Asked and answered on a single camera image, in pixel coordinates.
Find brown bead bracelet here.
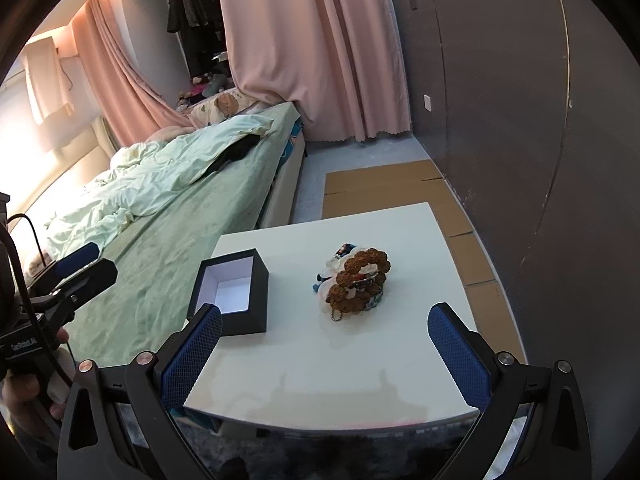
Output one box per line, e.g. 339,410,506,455
324,246,393,316

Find black jewelry box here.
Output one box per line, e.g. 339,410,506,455
186,248,269,337

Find pile of mixed jewelry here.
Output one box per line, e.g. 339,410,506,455
312,243,392,322

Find person left hand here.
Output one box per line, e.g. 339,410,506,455
0,326,76,441

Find bed with green sheet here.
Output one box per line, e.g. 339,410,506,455
29,101,307,369

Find light green duvet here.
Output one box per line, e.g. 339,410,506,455
44,115,273,259

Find white table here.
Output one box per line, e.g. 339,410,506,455
186,217,473,431

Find pink curtain by window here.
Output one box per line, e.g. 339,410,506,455
70,0,198,146

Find hanging beige towel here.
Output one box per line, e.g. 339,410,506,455
22,37,74,126

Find printed pillow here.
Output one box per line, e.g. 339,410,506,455
186,88,258,127

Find flat brown cardboard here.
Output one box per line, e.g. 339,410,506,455
322,160,526,362

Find hanging dark clothes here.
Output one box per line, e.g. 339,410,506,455
167,0,227,78

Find dark wardrobe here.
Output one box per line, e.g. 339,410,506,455
393,0,639,479

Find white wall outlet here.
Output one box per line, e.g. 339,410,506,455
423,94,433,113

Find pink curtain near wall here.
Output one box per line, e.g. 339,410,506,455
220,0,411,142

